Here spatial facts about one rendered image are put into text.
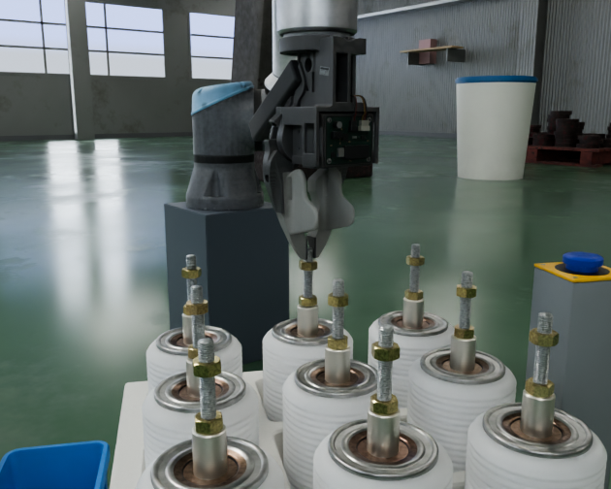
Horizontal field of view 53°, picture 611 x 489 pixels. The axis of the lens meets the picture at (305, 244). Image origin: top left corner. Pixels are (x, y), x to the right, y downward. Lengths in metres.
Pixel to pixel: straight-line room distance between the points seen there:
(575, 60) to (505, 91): 6.13
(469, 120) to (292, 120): 4.07
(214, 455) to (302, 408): 0.13
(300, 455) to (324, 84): 0.32
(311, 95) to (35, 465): 0.49
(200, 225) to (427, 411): 0.67
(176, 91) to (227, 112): 11.37
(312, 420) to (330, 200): 0.22
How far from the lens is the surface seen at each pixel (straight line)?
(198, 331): 0.51
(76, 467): 0.77
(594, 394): 0.74
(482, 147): 4.59
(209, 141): 1.16
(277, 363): 0.63
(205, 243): 1.12
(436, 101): 12.26
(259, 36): 4.22
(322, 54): 0.57
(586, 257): 0.71
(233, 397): 0.51
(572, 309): 0.69
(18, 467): 0.78
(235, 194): 1.15
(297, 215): 0.60
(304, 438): 0.54
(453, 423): 0.56
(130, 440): 0.63
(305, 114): 0.56
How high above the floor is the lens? 0.48
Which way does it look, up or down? 12 degrees down
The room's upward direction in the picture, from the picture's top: straight up
